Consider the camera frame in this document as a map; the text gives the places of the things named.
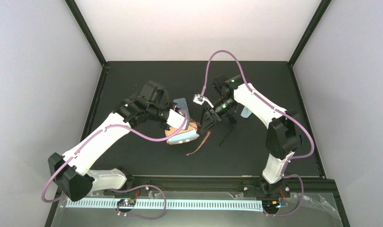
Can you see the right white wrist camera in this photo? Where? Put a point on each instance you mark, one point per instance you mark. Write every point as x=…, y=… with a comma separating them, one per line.
x=200, y=100

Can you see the blue-grey glasses case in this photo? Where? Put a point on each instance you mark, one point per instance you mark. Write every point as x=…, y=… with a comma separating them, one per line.
x=181, y=103

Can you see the black sunglasses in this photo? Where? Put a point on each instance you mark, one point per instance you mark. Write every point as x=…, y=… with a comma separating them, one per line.
x=233, y=123

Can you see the left black frame post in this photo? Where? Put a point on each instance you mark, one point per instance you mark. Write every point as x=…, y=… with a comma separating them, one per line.
x=76, y=12

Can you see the left small circuit board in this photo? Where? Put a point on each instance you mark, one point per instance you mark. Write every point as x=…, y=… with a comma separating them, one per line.
x=126, y=203

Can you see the small circuit board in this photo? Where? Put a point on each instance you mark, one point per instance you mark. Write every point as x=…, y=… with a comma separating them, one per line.
x=272, y=204
x=126, y=203

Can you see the black front frame rail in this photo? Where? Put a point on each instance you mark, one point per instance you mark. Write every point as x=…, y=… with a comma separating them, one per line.
x=326, y=210

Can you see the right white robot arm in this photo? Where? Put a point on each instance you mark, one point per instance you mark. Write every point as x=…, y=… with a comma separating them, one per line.
x=281, y=140

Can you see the light blue cleaning cloth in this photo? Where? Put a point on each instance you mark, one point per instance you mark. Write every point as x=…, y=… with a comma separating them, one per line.
x=191, y=135

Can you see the white slotted cable duct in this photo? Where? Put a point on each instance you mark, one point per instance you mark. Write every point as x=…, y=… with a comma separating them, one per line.
x=169, y=204

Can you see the right black frame post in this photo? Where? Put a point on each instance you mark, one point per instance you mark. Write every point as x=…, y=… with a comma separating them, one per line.
x=317, y=16

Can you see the brown translucent sunglasses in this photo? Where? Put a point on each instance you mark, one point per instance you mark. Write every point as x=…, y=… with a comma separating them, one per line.
x=208, y=132

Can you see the right small circuit board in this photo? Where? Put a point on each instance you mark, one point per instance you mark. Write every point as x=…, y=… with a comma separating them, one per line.
x=272, y=204

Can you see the black frame post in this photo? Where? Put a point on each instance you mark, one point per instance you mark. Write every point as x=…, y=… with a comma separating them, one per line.
x=317, y=16
x=76, y=12

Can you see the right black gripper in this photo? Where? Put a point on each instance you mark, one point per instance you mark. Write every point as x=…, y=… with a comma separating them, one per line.
x=212, y=114

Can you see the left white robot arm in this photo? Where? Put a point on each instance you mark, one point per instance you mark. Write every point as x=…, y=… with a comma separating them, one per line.
x=72, y=172

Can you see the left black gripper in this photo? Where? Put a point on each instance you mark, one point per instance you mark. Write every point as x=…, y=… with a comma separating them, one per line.
x=165, y=128

